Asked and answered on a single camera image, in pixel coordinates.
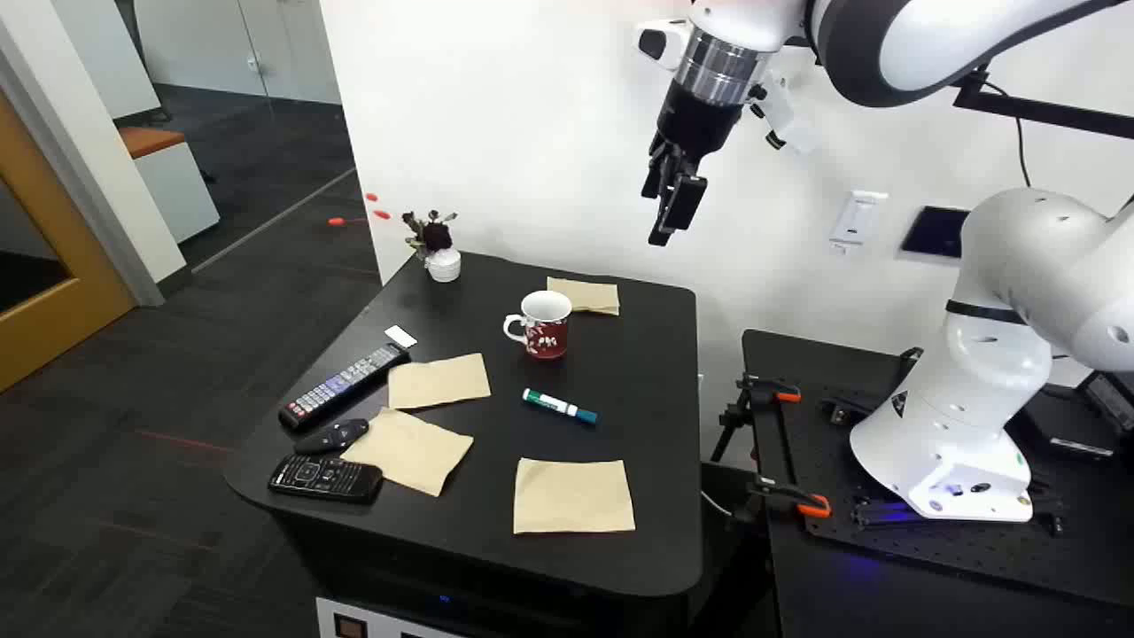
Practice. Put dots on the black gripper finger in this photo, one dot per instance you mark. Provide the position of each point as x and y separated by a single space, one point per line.
656 175
681 205

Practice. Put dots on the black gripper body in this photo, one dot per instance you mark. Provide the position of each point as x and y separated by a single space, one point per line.
698 118

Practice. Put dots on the teal and white marker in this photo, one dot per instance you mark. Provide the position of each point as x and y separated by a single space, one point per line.
557 405

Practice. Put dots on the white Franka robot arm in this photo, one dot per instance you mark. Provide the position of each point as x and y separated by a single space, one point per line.
979 401

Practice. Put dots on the beige paper napkin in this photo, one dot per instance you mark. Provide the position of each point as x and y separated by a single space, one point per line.
410 452
571 496
442 381
583 295

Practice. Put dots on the red mug white inside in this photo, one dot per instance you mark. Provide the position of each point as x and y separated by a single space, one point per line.
545 328

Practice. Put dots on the small white flower vase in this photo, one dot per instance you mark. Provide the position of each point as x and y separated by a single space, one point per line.
442 248

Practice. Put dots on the red floor tape piece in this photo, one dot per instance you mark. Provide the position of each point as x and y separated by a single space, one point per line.
382 212
339 221

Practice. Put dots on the small white block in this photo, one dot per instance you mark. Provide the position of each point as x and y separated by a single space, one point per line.
403 339

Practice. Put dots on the black mounting bar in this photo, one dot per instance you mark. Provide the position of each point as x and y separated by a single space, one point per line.
1048 106

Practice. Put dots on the long black remote control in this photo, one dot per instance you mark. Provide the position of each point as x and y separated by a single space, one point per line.
342 386

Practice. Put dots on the small black remote control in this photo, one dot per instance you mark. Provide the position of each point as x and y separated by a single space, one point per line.
330 436

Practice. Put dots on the wide black remote control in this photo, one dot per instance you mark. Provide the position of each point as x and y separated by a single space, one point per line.
323 481

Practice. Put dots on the white bench wooden top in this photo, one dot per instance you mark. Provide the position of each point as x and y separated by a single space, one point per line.
169 177

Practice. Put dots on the white cabinet front panel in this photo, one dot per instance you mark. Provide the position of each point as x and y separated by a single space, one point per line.
378 621

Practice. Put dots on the wooden door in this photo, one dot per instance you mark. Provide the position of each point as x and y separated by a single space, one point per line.
46 269

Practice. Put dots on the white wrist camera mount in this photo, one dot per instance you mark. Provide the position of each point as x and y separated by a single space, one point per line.
776 112

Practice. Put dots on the white wall switch plate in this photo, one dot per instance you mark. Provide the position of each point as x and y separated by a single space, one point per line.
857 221

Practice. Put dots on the black wall panel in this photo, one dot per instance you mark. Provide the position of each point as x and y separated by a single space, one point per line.
933 231

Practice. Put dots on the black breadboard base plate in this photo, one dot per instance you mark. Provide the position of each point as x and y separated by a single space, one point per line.
827 496

